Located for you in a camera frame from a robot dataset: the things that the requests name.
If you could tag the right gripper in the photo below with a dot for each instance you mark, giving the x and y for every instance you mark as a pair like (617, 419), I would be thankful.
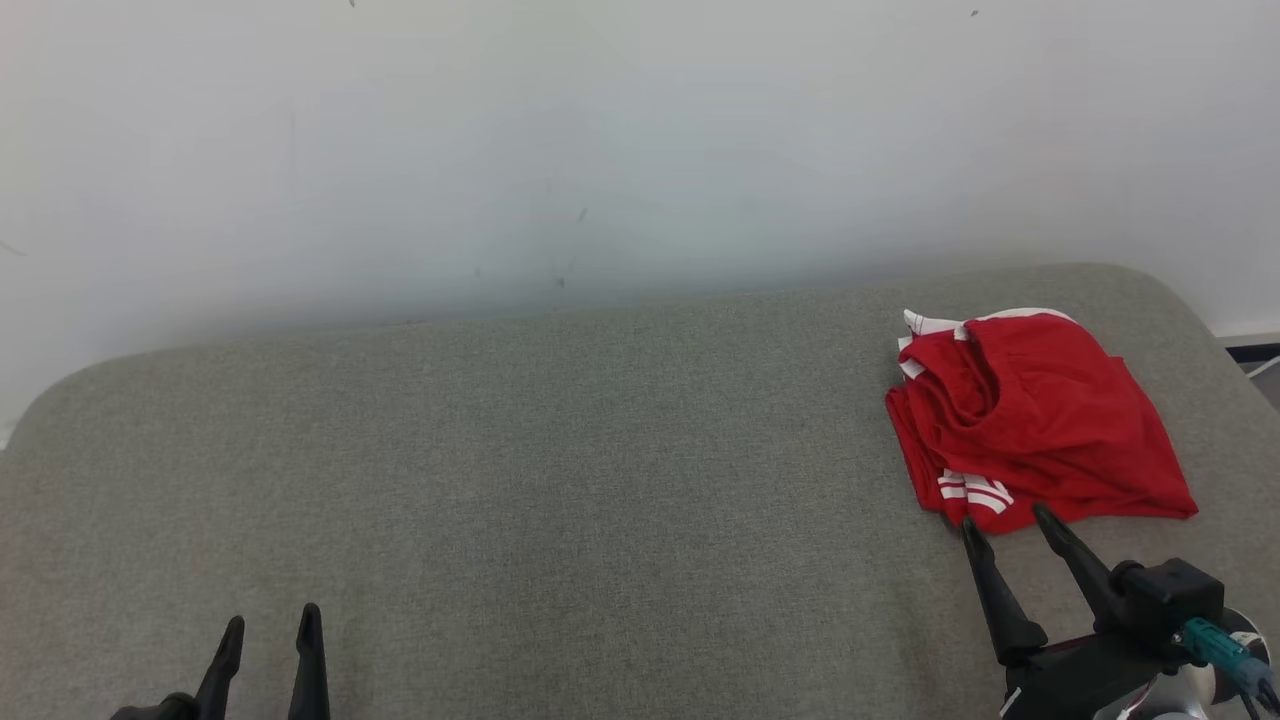
(1080, 685)

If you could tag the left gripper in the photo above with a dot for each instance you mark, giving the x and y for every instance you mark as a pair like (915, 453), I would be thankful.
(160, 708)

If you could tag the red jersey with number 23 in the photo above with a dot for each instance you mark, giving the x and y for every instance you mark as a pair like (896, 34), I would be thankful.
(975, 500)

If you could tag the red shorts with white stripe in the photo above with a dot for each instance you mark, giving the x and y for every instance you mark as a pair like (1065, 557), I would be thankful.
(1060, 410)

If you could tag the grey fabric sofa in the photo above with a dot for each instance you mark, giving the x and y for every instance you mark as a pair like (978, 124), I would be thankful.
(500, 480)

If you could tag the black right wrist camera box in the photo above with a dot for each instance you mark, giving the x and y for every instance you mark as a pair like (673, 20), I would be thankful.
(1170, 600)

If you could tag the teal right camera connector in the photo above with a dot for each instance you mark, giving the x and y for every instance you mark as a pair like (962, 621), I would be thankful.
(1225, 655)

